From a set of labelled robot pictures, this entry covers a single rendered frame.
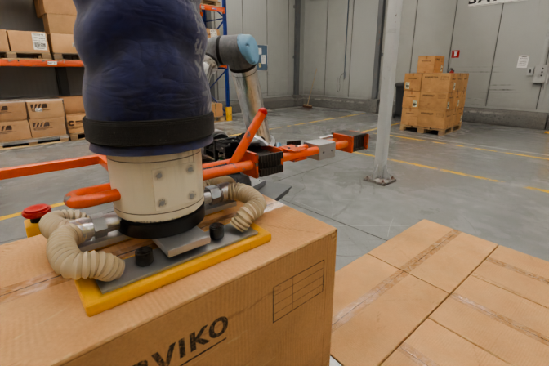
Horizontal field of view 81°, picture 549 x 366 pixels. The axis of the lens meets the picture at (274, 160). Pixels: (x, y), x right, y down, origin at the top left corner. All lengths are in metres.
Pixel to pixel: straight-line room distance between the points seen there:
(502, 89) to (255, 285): 10.16
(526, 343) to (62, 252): 1.38
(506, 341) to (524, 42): 9.45
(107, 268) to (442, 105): 7.82
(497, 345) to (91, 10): 1.43
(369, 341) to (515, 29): 9.81
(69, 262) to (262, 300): 0.33
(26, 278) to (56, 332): 0.17
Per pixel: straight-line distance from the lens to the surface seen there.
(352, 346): 1.25
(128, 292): 0.58
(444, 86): 8.07
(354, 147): 1.01
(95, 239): 0.68
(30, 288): 0.69
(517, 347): 1.46
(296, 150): 0.83
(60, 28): 7.92
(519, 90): 10.49
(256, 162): 0.74
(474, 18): 10.85
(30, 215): 1.14
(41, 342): 0.57
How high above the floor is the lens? 1.42
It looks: 16 degrees down
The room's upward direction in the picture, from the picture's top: straight up
